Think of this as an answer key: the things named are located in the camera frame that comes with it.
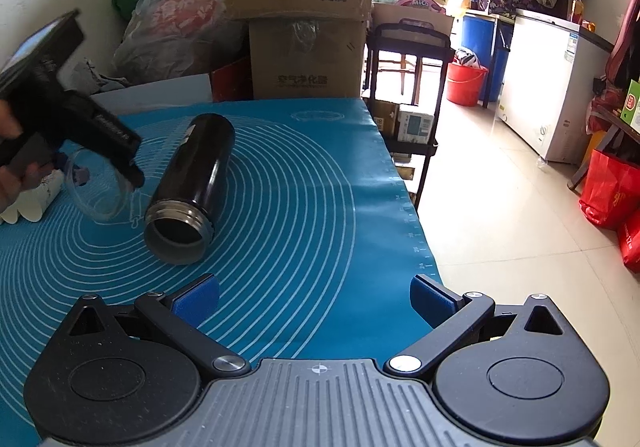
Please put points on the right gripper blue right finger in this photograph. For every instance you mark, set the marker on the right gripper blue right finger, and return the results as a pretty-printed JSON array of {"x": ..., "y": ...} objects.
[{"x": 455, "y": 321}]

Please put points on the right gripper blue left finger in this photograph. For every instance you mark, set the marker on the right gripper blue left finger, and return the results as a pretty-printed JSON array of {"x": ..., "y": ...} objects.
[{"x": 176, "y": 317}]

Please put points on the clear glass jar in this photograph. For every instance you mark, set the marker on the clear glass jar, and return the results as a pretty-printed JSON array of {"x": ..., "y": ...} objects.
[{"x": 97, "y": 189}]

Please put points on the black thermos bottle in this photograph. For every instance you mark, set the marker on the black thermos bottle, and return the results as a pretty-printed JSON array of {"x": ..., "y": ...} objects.
[{"x": 180, "y": 221}]

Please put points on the white flat board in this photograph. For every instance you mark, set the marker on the white flat board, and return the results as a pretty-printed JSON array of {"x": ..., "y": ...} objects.
[{"x": 174, "y": 93}]

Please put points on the blue silicone baking mat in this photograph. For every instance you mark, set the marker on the blue silicone baking mat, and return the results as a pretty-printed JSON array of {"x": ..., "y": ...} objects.
[{"x": 314, "y": 250}]

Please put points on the clear plastic bag red contents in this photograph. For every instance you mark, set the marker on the clear plastic bag red contents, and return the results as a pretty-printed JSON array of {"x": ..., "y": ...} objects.
[{"x": 173, "y": 38}]

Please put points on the red shopping bag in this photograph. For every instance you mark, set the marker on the red shopping bag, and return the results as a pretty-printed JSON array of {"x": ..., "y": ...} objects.
[{"x": 611, "y": 191}]

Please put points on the red plastic bucket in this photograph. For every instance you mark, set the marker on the red plastic bucket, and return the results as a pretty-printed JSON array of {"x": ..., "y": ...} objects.
[{"x": 464, "y": 84}]

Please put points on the lower cardboard box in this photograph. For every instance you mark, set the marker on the lower cardboard box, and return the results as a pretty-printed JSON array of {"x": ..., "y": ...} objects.
[{"x": 306, "y": 58}]

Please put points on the white chest freezer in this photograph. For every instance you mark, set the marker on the white chest freezer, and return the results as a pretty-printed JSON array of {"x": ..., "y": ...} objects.
[{"x": 548, "y": 84}]

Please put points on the blue plastic barrel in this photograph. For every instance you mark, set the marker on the blue plastic barrel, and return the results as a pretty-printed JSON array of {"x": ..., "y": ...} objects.
[{"x": 489, "y": 37}]

